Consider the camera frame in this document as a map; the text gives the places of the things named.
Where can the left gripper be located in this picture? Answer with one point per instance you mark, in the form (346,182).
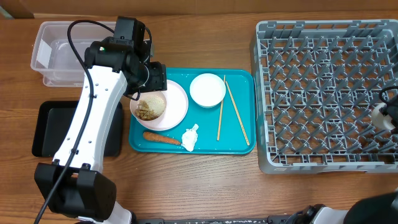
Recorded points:
(158,81)

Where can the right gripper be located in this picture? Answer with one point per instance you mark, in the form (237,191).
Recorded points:
(392,109)

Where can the white cup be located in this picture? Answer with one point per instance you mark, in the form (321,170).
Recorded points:
(381,121)

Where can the pink bowl with food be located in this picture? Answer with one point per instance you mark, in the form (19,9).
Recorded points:
(150,106)

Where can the white bowl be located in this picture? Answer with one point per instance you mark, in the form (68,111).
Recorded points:
(207,90)

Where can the white tissue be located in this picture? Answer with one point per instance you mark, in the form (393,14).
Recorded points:
(189,138)

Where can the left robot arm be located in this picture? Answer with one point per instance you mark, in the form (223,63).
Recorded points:
(73,184)

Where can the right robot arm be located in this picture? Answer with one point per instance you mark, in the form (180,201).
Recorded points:
(379,209)

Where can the grey dishwasher rack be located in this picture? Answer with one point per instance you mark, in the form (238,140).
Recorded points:
(317,83)

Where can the pink plate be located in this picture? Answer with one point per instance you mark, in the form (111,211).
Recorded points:
(176,108)

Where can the orange carrot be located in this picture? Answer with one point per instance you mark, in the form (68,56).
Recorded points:
(153,137)

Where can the teal serving tray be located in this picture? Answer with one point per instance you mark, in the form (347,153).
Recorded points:
(231,140)

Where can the clear plastic bin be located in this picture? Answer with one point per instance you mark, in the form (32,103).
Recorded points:
(53,57)

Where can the black tray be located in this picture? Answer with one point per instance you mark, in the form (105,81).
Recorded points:
(53,122)

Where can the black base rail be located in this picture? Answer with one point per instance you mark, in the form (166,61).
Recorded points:
(273,219)

